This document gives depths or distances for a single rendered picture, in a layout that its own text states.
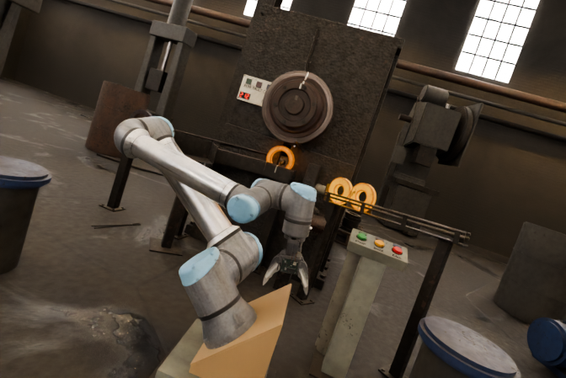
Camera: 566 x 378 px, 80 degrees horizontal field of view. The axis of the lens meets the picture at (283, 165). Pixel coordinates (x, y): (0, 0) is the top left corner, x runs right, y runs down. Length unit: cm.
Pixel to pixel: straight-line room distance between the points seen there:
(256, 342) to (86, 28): 1126
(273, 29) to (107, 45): 902
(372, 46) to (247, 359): 197
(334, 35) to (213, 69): 711
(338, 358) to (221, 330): 63
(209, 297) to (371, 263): 67
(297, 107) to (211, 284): 130
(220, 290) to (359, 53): 179
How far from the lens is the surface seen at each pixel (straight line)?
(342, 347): 162
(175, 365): 126
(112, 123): 469
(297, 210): 109
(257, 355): 116
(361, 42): 246
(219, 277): 117
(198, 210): 132
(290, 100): 215
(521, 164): 896
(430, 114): 636
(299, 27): 254
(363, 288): 152
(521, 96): 827
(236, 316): 120
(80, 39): 1193
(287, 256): 112
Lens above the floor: 89
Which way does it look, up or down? 4 degrees down
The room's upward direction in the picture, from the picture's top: 19 degrees clockwise
